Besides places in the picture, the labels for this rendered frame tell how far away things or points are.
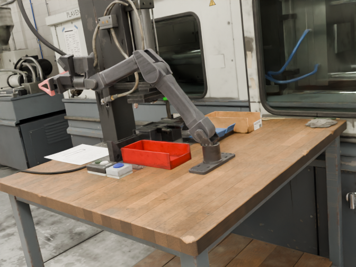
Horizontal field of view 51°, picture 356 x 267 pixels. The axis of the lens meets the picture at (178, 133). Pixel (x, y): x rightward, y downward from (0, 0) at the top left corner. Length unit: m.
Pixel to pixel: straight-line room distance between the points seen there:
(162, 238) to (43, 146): 3.87
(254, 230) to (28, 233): 1.29
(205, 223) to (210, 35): 1.43
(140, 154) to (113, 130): 0.42
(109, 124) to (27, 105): 2.88
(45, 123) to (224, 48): 3.04
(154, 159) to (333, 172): 0.85
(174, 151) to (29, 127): 3.35
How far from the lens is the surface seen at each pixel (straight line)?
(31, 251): 1.68
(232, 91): 2.12
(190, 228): 0.90
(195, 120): 1.24
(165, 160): 1.30
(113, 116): 1.75
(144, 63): 1.28
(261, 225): 2.28
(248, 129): 1.65
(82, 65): 1.46
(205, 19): 2.18
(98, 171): 1.38
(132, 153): 1.42
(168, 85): 1.27
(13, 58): 5.75
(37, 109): 4.66
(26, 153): 4.65
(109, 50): 1.69
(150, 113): 2.58
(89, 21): 1.77
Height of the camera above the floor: 1.33
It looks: 14 degrees down
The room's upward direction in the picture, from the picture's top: 8 degrees counter-clockwise
